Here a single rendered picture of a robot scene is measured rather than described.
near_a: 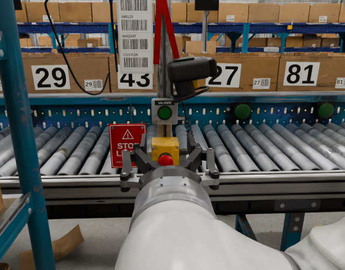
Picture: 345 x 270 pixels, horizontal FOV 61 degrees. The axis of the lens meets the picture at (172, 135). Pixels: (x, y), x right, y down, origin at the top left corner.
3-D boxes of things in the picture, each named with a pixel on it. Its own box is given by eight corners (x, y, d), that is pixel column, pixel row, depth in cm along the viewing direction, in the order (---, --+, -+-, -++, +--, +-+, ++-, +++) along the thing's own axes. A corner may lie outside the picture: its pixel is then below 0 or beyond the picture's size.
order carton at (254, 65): (194, 94, 138) (195, 57, 133) (188, 84, 166) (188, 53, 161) (276, 93, 140) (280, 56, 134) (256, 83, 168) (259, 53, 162)
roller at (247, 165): (246, 185, 91) (248, 171, 89) (215, 133, 140) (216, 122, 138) (262, 185, 91) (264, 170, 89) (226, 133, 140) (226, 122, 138)
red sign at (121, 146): (111, 168, 82) (108, 124, 78) (111, 166, 83) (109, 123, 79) (168, 167, 83) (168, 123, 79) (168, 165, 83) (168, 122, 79)
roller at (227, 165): (225, 186, 90) (226, 171, 89) (202, 133, 139) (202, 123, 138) (241, 186, 90) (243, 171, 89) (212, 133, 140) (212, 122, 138)
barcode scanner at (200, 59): (220, 98, 72) (216, 54, 68) (172, 105, 72) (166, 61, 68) (215, 92, 78) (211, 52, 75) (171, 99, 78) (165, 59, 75)
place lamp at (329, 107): (318, 118, 137) (320, 103, 134) (316, 117, 138) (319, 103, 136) (332, 118, 137) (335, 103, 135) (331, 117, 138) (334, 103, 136)
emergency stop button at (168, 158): (157, 171, 72) (157, 157, 71) (157, 164, 77) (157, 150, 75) (173, 171, 73) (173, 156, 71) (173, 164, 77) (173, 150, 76)
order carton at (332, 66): (276, 93, 140) (279, 56, 134) (256, 83, 168) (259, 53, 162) (355, 92, 141) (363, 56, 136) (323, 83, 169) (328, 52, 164)
